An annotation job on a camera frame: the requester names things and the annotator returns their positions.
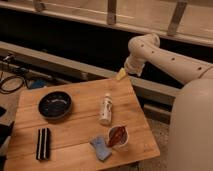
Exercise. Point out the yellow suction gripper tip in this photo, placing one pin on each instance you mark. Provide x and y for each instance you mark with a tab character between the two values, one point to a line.
121	74

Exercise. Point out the white plastic bottle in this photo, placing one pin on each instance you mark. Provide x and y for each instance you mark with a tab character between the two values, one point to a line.
106	110

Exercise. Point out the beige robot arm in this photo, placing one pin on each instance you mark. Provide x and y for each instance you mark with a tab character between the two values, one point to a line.
190	146

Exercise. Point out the blue sponge cloth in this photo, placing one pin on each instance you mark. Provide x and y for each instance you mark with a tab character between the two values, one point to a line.
101	149

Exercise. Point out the dark blue bowl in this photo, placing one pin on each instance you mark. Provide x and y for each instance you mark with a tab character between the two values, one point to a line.
55	105

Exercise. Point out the blue box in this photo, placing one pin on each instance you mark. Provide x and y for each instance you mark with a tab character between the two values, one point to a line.
37	84

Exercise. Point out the black white striped block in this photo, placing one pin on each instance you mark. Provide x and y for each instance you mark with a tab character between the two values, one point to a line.
43	144

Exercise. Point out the metal rail bracket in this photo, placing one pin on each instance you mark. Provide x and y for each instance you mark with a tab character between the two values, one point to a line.
111	12
38	5

